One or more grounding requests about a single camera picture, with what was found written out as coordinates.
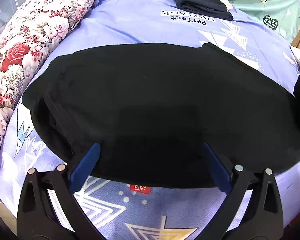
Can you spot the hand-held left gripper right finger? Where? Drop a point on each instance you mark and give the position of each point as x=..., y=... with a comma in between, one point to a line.
x=216, y=166

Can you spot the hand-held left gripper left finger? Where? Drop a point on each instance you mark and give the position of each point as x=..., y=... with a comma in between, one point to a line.
x=86, y=163

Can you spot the black pants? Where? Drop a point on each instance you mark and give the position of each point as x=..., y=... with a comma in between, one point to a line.
x=145, y=105

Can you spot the red floral pillow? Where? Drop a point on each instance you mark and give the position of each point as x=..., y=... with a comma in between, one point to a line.
x=27, y=42

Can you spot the purple patterned bed sheet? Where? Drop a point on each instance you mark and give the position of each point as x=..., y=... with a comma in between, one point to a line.
x=140, y=25

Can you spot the folded dark navy garment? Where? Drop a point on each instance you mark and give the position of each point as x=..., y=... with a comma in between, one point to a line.
x=200, y=1

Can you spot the teal heart print sheet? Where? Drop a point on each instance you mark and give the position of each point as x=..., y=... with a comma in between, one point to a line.
x=265, y=2

